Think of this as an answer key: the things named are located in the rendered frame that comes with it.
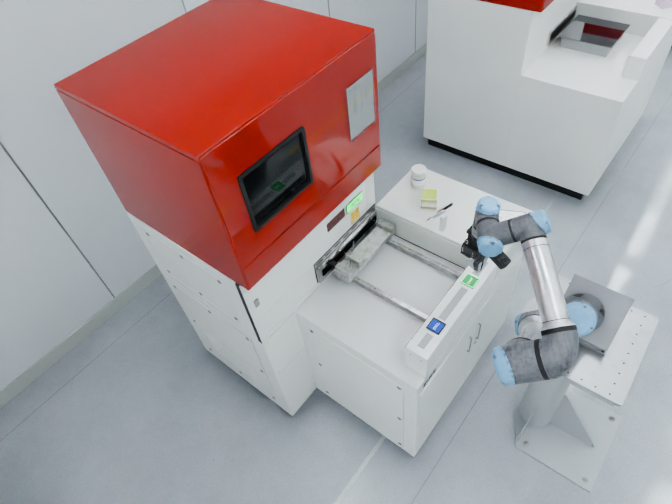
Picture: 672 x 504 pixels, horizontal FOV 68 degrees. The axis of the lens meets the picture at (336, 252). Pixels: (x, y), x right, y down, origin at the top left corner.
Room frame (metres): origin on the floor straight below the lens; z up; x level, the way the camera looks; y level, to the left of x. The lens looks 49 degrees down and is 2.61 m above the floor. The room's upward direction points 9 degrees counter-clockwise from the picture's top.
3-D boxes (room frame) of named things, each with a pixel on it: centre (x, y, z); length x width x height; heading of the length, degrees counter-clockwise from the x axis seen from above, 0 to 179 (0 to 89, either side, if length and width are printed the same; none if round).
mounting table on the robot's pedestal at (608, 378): (0.97, -0.91, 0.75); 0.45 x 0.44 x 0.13; 46
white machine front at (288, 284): (1.42, 0.08, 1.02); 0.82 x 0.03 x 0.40; 135
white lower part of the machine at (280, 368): (1.67, 0.32, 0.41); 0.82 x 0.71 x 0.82; 135
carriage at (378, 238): (1.51, -0.14, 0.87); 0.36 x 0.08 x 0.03; 135
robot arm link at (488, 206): (1.12, -0.51, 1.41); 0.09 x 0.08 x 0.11; 167
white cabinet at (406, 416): (1.38, -0.35, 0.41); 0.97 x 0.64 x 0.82; 135
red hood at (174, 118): (1.65, 0.30, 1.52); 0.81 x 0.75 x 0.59; 135
